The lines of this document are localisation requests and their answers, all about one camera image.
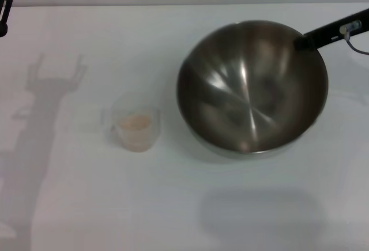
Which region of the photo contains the clear plastic measuring cup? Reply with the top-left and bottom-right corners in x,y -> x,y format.
100,93 -> 161,152

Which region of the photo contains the large stainless steel bowl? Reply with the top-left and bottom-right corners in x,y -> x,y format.
176,20 -> 329,159

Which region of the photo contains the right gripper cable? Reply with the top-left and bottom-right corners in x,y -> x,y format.
339,21 -> 369,55

